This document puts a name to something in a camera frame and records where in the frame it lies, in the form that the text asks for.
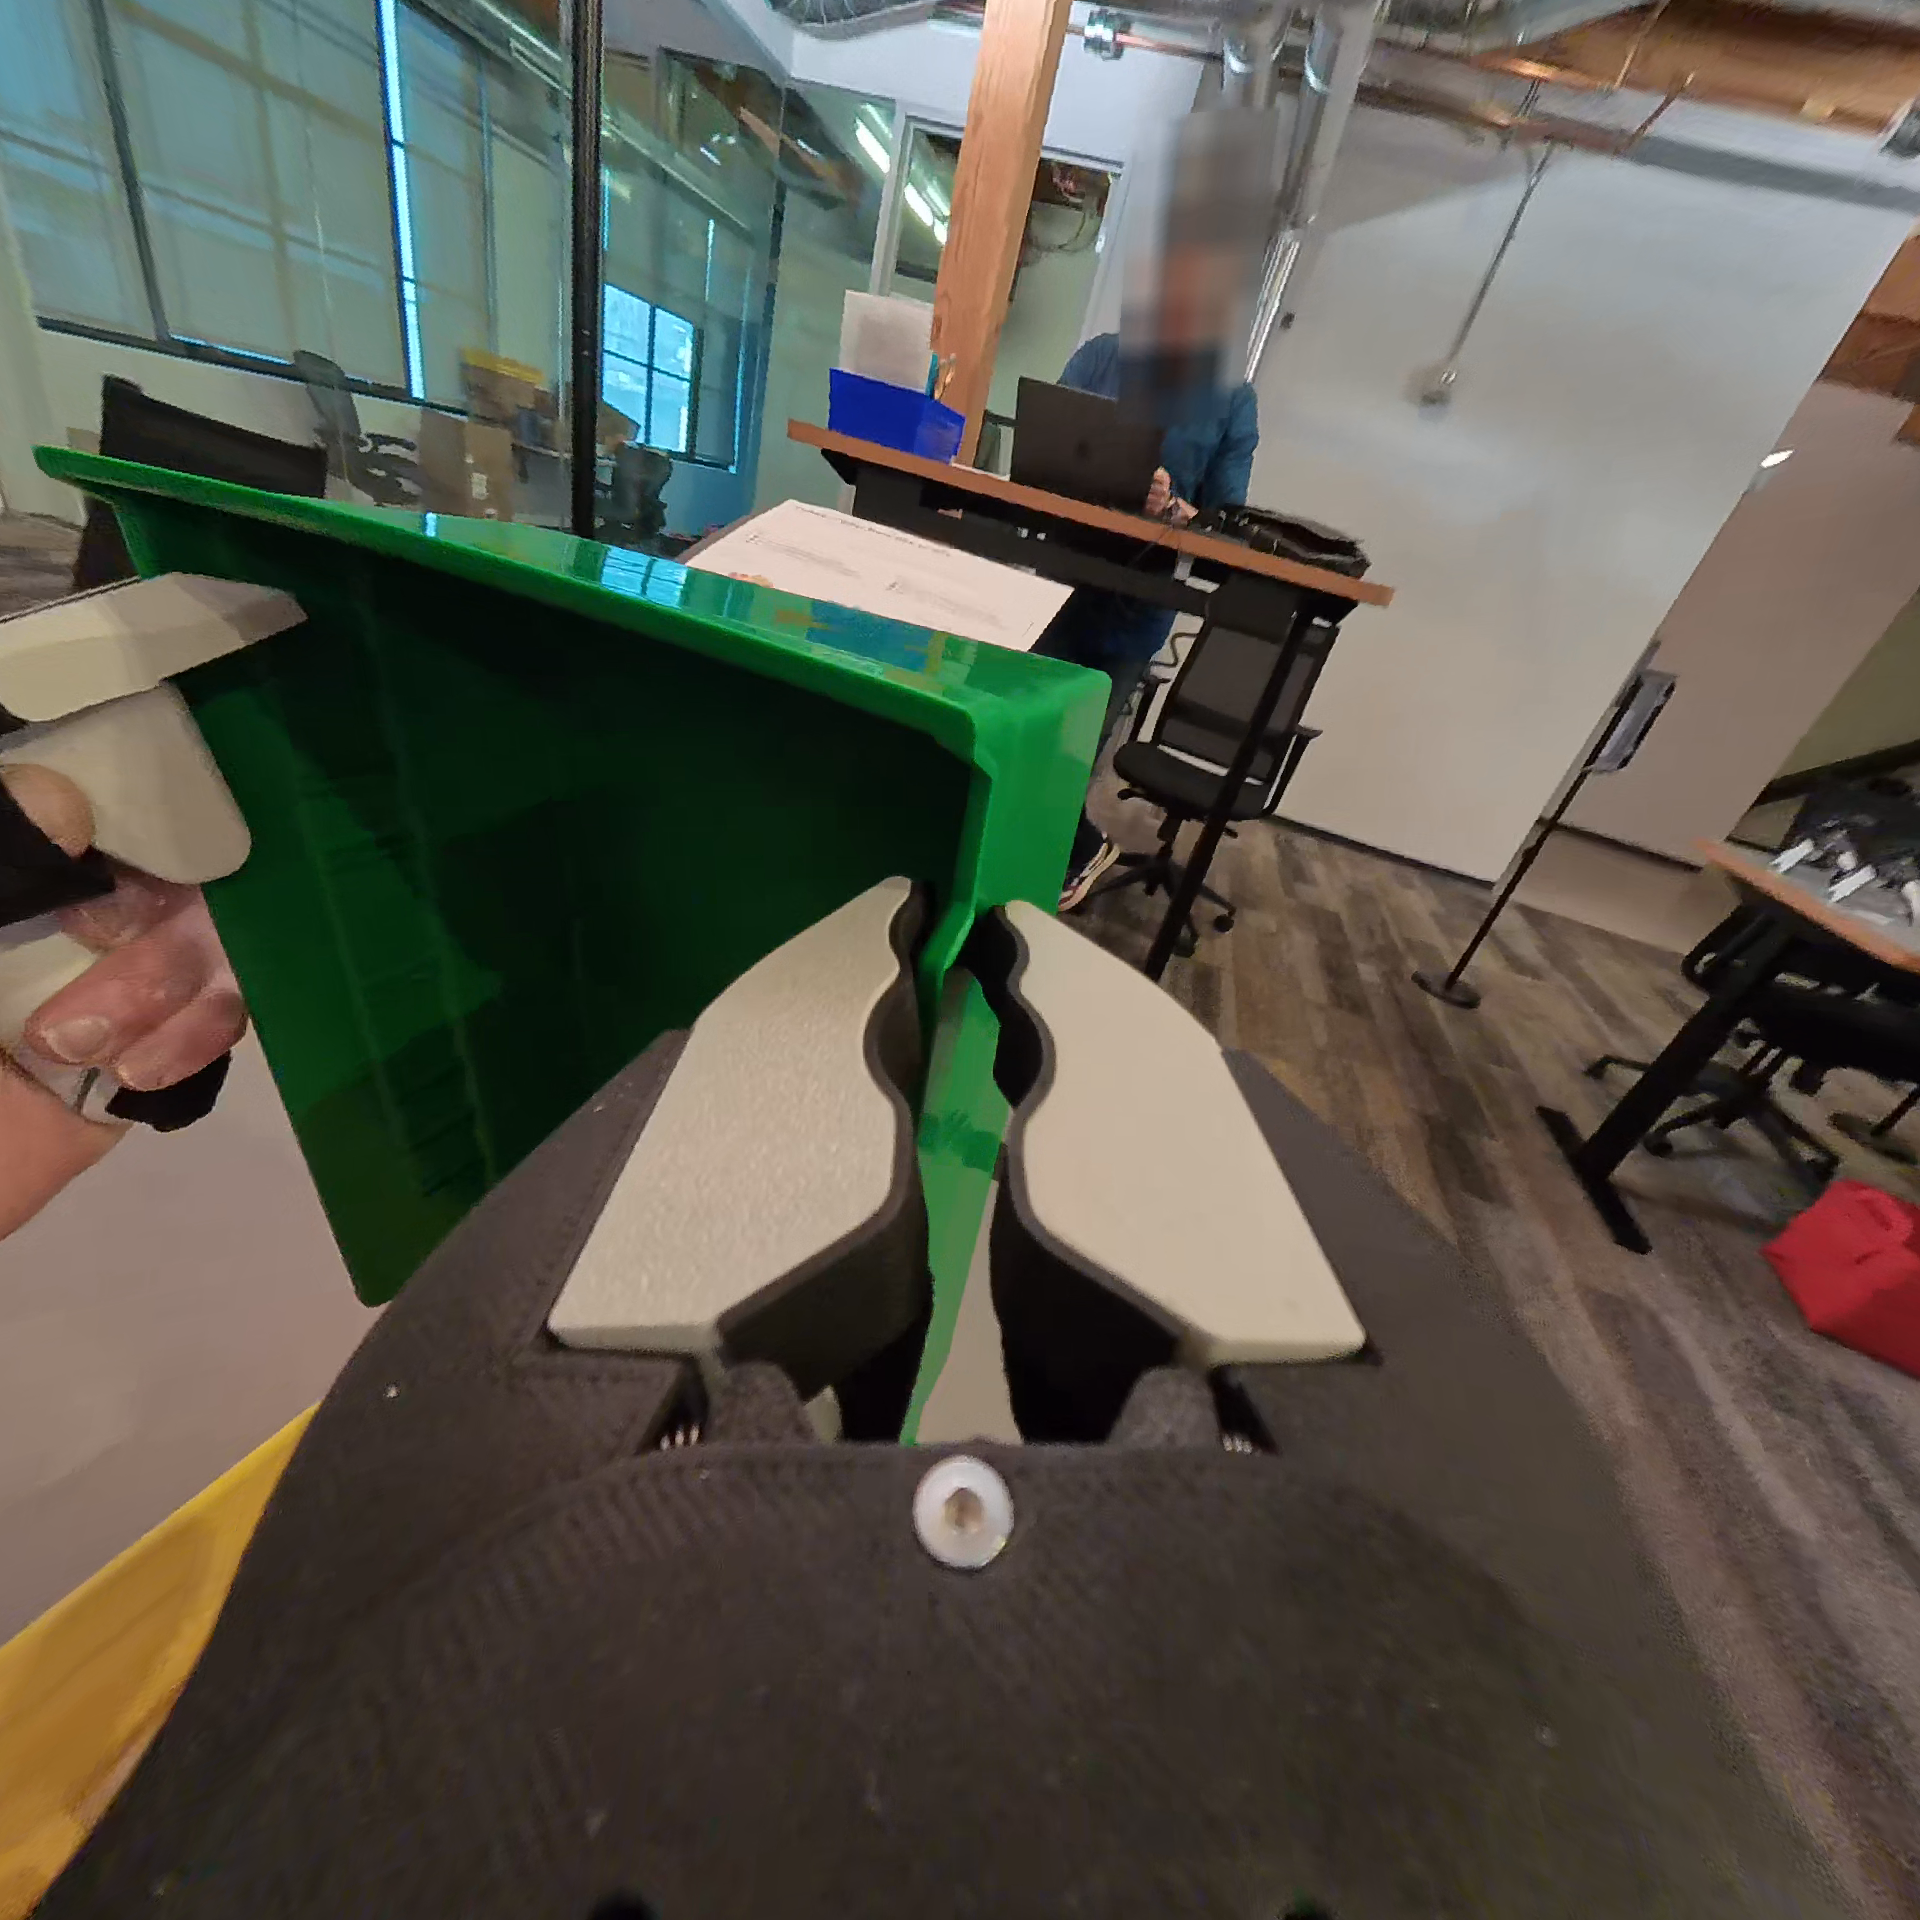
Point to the red bag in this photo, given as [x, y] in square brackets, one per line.
[1862, 1276]

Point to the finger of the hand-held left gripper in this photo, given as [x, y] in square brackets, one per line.
[137, 639]

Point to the black bag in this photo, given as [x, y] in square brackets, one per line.
[1299, 543]

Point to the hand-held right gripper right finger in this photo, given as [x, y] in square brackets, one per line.
[1156, 1185]

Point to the green plastic box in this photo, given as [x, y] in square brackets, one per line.
[601, 780]

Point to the wooden desk with black legs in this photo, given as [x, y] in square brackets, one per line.
[1799, 902]

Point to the black mesh office chair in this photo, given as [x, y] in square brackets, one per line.
[1223, 720]

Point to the wooden post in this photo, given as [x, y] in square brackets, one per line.
[997, 211]

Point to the person's left hand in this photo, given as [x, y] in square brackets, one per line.
[143, 974]

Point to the cardboard boxes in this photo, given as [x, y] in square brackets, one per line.
[511, 427]

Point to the white box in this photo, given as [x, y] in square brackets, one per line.
[889, 329]

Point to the black stanchion pole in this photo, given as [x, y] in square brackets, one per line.
[1559, 809]

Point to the white paper sheet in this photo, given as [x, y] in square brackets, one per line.
[902, 578]

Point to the blue bin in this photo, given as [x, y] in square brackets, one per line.
[893, 416]

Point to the wooden standing desk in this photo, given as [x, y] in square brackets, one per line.
[1050, 516]

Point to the black chair back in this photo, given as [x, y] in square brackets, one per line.
[196, 434]

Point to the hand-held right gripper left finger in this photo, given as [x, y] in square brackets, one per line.
[750, 1140]

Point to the yellow plastic box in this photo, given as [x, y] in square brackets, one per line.
[77, 1694]

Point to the black laptop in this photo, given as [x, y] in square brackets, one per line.
[1089, 442]

